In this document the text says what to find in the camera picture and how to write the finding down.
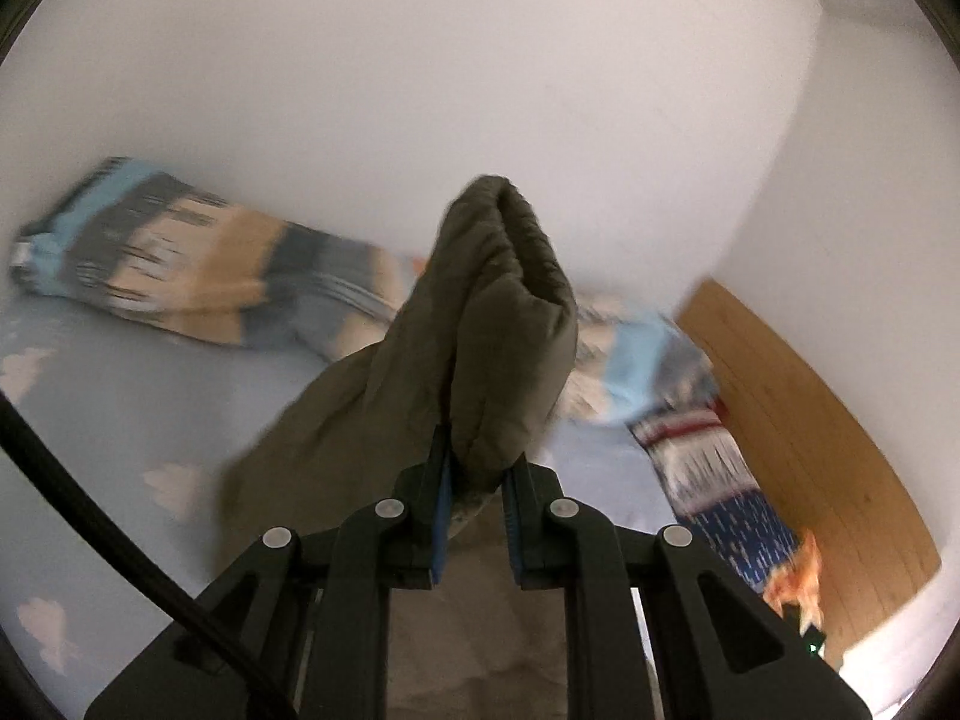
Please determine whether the olive padded garment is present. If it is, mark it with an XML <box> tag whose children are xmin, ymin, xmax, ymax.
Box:
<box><xmin>214</xmin><ymin>174</ymin><xmax>582</xmax><ymax>720</ymax></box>

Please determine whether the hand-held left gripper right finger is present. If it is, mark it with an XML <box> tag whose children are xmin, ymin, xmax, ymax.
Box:
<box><xmin>501</xmin><ymin>457</ymin><xmax>875</xmax><ymax>720</ymax></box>

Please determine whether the wooden headboard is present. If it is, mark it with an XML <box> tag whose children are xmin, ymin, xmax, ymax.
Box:
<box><xmin>675</xmin><ymin>277</ymin><xmax>942</xmax><ymax>672</ymax></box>

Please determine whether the light blue cloud print bedsheet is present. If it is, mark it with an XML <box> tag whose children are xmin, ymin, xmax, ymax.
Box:
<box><xmin>0</xmin><ymin>289</ymin><xmax>680</xmax><ymax>713</ymax></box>

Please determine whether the blue grey tan patterned blanket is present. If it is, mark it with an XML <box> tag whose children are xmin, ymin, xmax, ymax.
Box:
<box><xmin>9</xmin><ymin>156</ymin><xmax>721</xmax><ymax>425</ymax></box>

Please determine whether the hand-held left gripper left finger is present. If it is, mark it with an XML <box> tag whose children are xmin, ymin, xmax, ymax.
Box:
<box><xmin>86</xmin><ymin>424</ymin><xmax>455</xmax><ymax>720</ymax></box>

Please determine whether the black cable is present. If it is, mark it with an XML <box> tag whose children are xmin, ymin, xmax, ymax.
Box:
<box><xmin>0</xmin><ymin>394</ymin><xmax>301</xmax><ymax>720</ymax></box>

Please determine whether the navy star print pillow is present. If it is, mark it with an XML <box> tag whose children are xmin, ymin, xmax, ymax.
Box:
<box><xmin>628</xmin><ymin>401</ymin><xmax>826</xmax><ymax>638</ymax></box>

